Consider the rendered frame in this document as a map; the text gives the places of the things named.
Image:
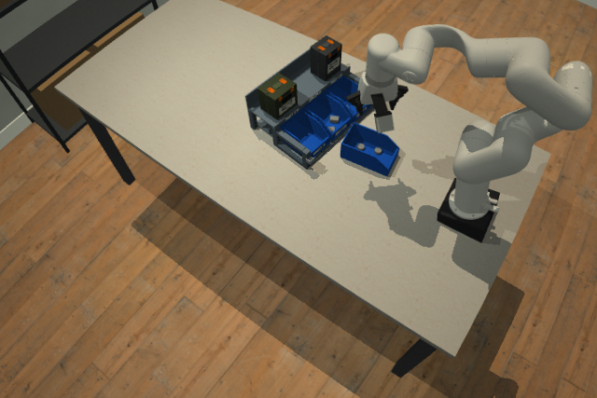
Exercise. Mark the blue bin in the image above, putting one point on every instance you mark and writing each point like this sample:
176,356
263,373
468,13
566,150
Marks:
342,88
359,134
308,131
321,107

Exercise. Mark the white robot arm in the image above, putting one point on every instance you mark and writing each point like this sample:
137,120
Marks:
525,63

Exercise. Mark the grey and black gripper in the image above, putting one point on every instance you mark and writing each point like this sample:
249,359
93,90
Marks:
365,90

